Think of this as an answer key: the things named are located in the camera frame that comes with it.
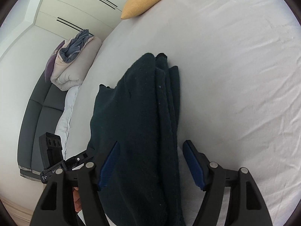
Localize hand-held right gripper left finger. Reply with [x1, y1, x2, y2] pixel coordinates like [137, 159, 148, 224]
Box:
[29, 141, 121, 226]

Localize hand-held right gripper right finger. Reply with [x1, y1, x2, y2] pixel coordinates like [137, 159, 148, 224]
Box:
[183, 140, 273, 226]

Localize dark green sweater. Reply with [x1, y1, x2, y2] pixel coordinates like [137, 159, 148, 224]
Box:
[89, 52, 186, 226]

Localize person's left hand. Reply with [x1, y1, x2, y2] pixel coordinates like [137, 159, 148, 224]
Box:
[72, 186, 83, 214]

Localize dark grey upholstered headboard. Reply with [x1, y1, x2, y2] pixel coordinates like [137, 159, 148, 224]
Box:
[17, 69, 65, 182]

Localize crumpled white quilt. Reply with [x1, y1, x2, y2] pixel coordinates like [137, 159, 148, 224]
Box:
[55, 85, 81, 156]

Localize folded beige duvet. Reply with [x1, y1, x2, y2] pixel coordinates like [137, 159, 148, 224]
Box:
[50, 36, 103, 92]

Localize purple pillow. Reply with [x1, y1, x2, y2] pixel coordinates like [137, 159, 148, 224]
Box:
[45, 40, 65, 83]

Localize white bed sheet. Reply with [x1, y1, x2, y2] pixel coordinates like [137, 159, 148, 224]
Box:
[56, 0, 301, 226]

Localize blue grey folded cloth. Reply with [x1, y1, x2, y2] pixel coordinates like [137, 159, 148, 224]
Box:
[59, 29, 91, 63]

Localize cream wardrobe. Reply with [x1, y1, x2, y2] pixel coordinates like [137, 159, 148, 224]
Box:
[34, 0, 146, 38]

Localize yellow pillow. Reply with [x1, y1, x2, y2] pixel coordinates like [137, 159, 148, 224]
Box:
[121, 0, 182, 20]

